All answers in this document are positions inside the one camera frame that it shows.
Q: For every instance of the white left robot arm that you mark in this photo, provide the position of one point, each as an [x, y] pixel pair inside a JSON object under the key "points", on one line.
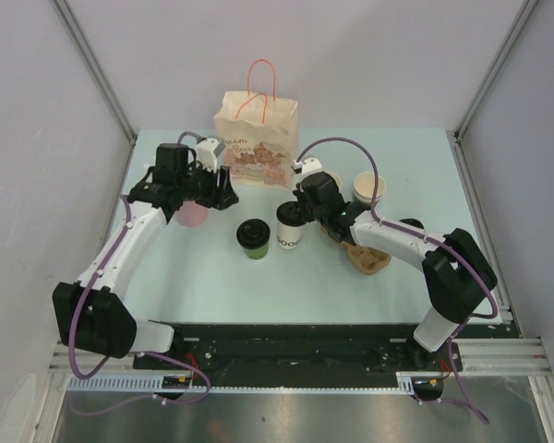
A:
{"points": [[90, 312]]}

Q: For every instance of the white slotted cable duct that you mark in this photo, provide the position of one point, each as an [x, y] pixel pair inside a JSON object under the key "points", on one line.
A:
{"points": [[161, 384]]}

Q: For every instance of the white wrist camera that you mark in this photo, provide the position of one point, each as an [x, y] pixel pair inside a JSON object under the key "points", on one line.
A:
{"points": [[307, 166], [208, 151]]}

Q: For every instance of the green paper cup stack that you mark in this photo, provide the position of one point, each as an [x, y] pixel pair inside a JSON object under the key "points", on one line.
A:
{"points": [[366, 185]]}

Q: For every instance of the black cup lid stack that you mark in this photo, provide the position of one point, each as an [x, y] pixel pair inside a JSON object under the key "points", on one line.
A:
{"points": [[413, 222]]}

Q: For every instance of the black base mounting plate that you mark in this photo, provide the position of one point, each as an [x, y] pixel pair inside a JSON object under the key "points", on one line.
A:
{"points": [[305, 356]]}

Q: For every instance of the brown pulp cup carrier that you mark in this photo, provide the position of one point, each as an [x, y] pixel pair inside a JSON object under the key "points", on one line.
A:
{"points": [[366, 260]]}

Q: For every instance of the white paper cup stack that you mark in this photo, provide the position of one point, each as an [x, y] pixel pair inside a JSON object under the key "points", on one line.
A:
{"points": [[337, 179]]}

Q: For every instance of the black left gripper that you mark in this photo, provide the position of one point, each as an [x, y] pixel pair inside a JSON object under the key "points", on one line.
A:
{"points": [[220, 198]]}

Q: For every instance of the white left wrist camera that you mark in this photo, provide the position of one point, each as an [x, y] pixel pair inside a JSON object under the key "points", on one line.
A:
{"points": [[208, 151]]}

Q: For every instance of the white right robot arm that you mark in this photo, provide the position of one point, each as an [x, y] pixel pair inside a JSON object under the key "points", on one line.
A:
{"points": [[458, 276]]}

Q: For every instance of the printed paper takeout bag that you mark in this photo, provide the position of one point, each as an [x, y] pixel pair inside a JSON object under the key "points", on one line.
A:
{"points": [[260, 131]]}

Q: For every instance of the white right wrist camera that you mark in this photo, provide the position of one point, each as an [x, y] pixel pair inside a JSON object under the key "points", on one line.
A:
{"points": [[307, 166]]}

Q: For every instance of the pink straw holder cup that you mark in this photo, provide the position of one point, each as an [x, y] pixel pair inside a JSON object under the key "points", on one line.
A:
{"points": [[191, 214]]}

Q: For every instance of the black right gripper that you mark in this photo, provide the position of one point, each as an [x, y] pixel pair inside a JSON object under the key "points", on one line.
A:
{"points": [[301, 199]]}

